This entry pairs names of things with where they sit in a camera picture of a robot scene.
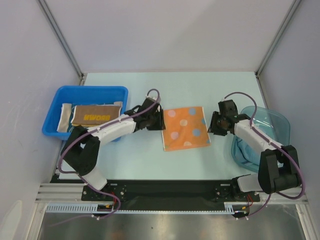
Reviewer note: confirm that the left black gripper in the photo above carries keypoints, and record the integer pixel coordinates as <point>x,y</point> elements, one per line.
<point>159,125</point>

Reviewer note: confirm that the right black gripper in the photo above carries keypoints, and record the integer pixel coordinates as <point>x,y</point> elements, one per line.
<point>215,124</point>

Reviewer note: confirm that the orange polka dot towel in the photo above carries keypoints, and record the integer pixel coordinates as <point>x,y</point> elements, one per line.
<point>185,128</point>

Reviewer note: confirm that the light blue Doraemon towel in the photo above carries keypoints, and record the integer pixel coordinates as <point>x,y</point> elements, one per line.
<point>245,156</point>

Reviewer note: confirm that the yellow white towel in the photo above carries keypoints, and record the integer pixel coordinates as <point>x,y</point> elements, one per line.
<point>94,115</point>

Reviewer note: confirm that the teal beige Doraemon towel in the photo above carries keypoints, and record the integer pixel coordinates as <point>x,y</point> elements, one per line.
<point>67,111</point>

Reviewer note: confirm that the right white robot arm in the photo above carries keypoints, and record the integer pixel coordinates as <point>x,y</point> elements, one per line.
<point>278,166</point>

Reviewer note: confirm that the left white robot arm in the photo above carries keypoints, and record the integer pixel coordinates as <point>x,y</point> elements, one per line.
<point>80,153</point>

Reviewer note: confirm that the translucent teal basket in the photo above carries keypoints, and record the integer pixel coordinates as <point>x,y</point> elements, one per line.
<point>273,124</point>

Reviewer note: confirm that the blue plastic bin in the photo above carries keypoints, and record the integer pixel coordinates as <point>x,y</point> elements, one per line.
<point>80,95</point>

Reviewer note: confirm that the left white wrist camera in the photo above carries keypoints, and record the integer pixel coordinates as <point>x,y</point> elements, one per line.
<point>154,98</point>

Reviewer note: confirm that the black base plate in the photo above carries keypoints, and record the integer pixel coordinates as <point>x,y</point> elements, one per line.
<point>178,195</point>

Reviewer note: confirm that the aluminium frame rail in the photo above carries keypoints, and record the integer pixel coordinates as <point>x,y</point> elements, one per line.
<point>59,193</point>

